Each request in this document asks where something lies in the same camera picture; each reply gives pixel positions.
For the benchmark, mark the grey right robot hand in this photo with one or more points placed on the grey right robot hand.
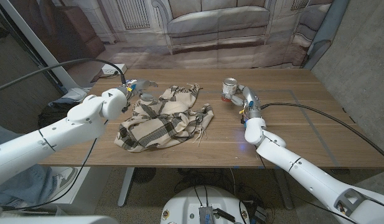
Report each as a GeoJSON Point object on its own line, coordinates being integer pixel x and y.
{"type": "Point", "coordinates": [252, 101]}

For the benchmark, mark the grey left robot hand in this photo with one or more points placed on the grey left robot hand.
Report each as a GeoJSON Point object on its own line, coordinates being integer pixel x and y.
{"type": "Point", "coordinates": [140, 85]}

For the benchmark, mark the red white soup can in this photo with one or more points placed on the red white soup can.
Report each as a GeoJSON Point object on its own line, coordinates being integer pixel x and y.
{"type": "Point", "coordinates": [230, 87]}

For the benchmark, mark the cream plaid fringed scarf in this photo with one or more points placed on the cream plaid fringed scarf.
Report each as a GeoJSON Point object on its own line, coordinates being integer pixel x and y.
{"type": "Point", "coordinates": [166, 124]}

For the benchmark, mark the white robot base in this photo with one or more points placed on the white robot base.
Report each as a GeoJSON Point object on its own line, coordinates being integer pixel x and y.
{"type": "Point", "coordinates": [185, 202]}

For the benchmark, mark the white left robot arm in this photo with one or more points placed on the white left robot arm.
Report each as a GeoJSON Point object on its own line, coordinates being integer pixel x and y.
{"type": "Point", "coordinates": [39, 143]}

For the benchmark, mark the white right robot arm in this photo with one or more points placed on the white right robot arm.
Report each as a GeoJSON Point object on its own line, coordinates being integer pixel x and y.
{"type": "Point", "coordinates": [303, 174]}

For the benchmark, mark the white power strip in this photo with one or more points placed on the white power strip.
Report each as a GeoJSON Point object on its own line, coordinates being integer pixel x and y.
{"type": "Point", "coordinates": [112, 69]}

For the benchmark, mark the printed living room backdrop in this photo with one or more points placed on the printed living room backdrop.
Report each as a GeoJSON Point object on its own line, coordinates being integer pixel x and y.
{"type": "Point", "coordinates": [210, 31]}

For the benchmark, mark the black round floor fan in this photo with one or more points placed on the black round floor fan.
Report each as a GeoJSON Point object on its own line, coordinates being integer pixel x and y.
{"type": "Point", "coordinates": [144, 175]}

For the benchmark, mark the black bag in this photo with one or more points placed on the black bag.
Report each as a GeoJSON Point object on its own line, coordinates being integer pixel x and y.
{"type": "Point", "coordinates": [54, 113]}

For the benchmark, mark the grey table leg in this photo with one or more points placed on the grey table leg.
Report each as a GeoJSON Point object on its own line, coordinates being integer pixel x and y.
{"type": "Point", "coordinates": [285, 189]}

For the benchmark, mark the white table leg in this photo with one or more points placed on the white table leg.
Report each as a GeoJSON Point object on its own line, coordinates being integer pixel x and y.
{"type": "Point", "coordinates": [125, 186]}

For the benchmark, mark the grey blue rolled sheet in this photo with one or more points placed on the grey blue rolled sheet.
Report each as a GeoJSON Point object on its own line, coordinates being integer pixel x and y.
{"type": "Point", "coordinates": [327, 31]}

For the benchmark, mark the white leaning board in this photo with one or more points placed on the white leaning board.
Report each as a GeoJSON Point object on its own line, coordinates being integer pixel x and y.
{"type": "Point", "coordinates": [39, 40]}

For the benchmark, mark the grey floor box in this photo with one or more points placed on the grey floor box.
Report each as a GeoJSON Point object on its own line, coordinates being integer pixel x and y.
{"type": "Point", "coordinates": [260, 214]}

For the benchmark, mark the black connector block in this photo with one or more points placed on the black connector block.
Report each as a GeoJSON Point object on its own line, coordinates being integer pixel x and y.
{"type": "Point", "coordinates": [225, 215]}

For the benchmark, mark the white grey sneaker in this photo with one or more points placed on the white grey sneaker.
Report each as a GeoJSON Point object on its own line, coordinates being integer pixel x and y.
{"type": "Point", "coordinates": [62, 180]}

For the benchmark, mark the grey finned electronics box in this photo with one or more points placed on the grey finned electronics box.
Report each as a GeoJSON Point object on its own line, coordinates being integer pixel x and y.
{"type": "Point", "coordinates": [206, 215]}

